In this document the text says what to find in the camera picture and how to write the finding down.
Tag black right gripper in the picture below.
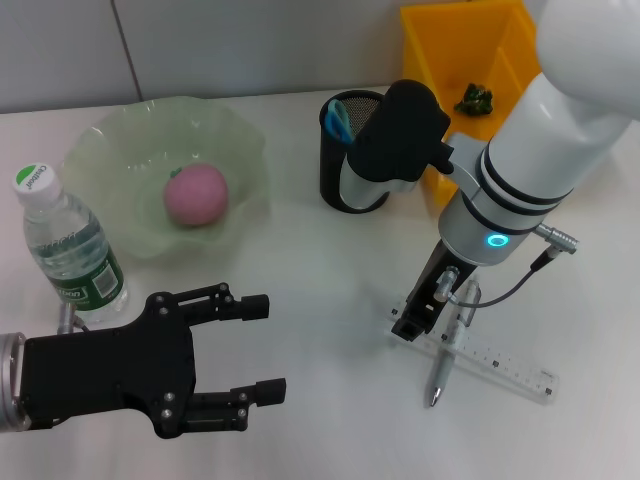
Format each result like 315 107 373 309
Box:
389 239 480 343

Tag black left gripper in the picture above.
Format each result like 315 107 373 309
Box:
19 292 198 441

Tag pink toy peach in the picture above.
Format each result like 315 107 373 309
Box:
163 162 231 229

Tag clear water bottle green label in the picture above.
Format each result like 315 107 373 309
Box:
11 161 130 325

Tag blue scissors with cover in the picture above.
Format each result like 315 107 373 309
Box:
324 98 358 145

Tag green plastic wrapper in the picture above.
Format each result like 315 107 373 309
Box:
453 82 499 117

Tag silver white ballpoint pen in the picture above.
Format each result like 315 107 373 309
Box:
426 278 483 409

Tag transparent plastic ruler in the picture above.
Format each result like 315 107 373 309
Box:
387 299 562 406

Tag black mesh pen cup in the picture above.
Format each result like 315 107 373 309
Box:
318 89 392 215

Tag pale green glass fruit plate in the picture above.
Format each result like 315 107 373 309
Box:
59 97 274 261

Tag yellow plastic bin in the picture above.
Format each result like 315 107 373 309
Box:
398 0 545 205

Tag left gripper cable with plug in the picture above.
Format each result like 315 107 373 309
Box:
55 301 92 336

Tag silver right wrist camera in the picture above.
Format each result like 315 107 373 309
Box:
338 78 455 212

